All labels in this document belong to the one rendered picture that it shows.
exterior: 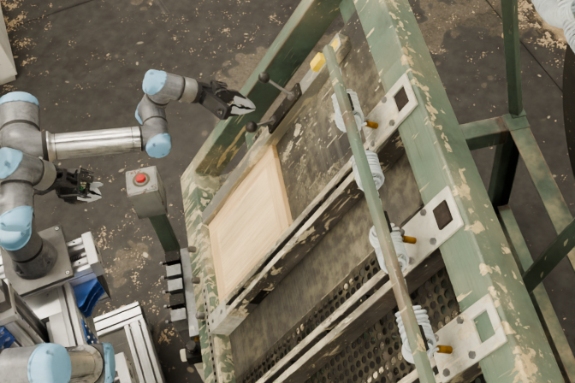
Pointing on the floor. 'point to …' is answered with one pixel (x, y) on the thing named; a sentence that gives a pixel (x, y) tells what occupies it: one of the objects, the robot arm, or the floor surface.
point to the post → (163, 228)
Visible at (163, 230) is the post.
